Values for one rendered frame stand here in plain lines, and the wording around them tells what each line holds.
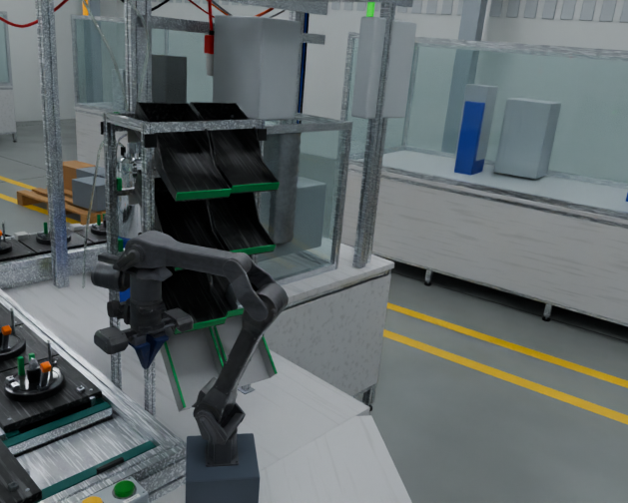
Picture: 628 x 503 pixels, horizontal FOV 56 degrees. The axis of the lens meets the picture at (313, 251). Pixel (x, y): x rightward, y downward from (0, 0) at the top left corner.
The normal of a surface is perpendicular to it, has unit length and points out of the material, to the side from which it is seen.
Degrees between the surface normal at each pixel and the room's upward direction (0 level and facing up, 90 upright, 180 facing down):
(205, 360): 45
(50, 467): 0
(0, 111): 90
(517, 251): 90
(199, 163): 25
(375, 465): 0
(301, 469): 0
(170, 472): 90
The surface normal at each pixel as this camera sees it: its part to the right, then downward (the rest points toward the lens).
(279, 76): 0.72, 0.28
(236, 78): -0.69, 0.18
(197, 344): 0.47, -0.45
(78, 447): 0.08, -0.94
